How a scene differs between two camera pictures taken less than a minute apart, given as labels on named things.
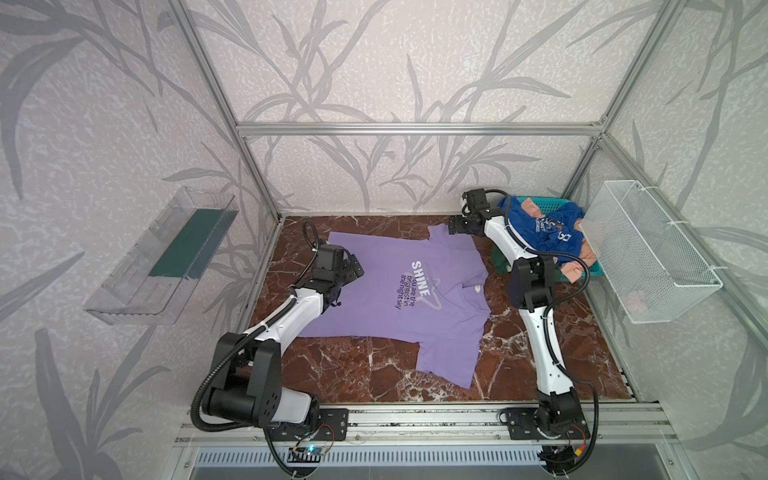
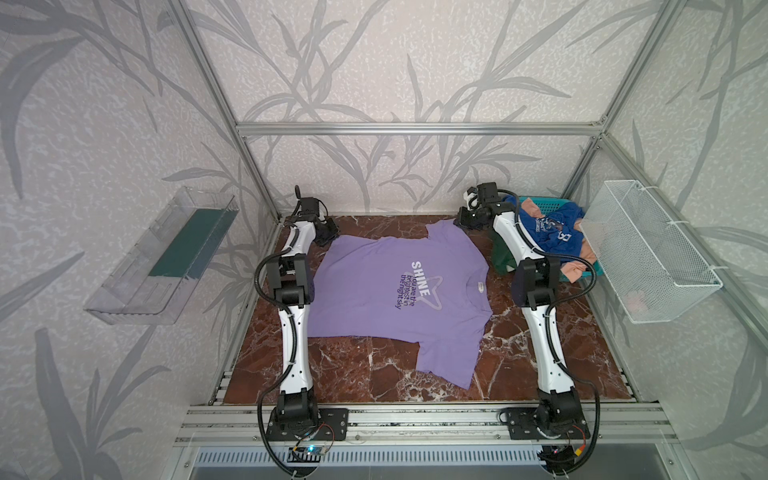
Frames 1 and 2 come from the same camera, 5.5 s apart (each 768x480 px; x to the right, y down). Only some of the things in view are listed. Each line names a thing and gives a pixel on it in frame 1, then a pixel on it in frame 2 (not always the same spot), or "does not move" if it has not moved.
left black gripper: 351,264 -> 325,231
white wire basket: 654,271 does not move
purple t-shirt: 426,289 does not move
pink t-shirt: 573,272 does not move
